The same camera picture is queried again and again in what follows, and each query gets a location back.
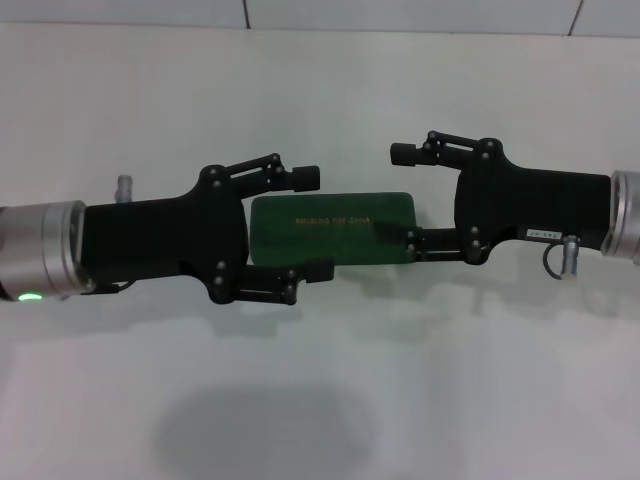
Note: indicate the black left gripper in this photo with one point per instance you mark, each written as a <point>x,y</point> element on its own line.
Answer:
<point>160,235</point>

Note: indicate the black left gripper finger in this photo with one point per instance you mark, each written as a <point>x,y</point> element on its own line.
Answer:
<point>320,270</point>

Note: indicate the silver connector post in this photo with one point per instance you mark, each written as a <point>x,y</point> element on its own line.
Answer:
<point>124,187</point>

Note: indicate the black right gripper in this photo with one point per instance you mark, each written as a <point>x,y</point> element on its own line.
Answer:
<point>525,205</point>

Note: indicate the green glasses case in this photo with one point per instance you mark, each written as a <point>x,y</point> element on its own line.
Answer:
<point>325,240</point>

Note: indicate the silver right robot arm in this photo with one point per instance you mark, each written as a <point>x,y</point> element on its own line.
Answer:
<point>627,220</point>

